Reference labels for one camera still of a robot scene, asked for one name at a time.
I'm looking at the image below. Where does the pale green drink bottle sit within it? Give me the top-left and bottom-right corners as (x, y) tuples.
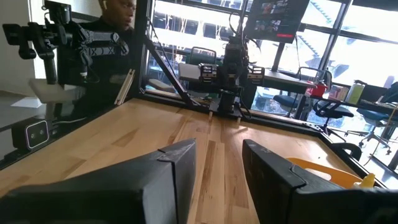
(345, 82), (366, 105)

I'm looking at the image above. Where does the person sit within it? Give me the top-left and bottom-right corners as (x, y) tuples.
(57, 0), (137, 110)

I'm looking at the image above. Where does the colourful box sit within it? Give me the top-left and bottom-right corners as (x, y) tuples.
(328, 84), (349, 101)

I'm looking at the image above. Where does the black office chair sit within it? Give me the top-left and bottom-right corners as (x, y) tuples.
(312, 98), (356, 142)

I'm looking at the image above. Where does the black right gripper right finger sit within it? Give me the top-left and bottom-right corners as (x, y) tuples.
(242, 139), (398, 224)

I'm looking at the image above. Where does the tan wooden strip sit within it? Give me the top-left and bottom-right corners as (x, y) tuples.
(113, 68), (137, 106)

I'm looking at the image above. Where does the white paper sheet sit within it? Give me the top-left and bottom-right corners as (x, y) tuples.
(10, 96), (48, 110)

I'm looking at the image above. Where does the blue chair seat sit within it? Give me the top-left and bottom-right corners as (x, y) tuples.
(272, 93), (300, 118)

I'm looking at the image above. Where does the light grey desk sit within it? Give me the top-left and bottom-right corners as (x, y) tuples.
(178, 62), (317, 94)

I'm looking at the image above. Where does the black frame clamp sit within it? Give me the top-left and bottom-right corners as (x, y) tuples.
(329, 142), (363, 162)

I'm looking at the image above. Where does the blue office chair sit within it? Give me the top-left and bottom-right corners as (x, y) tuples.
(346, 81), (398, 155)

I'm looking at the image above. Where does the black computer monitor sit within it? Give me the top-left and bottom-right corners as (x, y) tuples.
(243, 0), (311, 44)

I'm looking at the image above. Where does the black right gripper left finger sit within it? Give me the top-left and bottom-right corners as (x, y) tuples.
(0, 138), (198, 224)

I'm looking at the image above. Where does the black table-level camera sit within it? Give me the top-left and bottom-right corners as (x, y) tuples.
(11, 119), (51, 151)

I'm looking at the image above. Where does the black monitor stand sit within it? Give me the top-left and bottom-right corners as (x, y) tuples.
(271, 42), (287, 73)

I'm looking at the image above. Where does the yellow plastic bin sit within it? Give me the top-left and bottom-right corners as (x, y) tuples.
(285, 157), (363, 190)

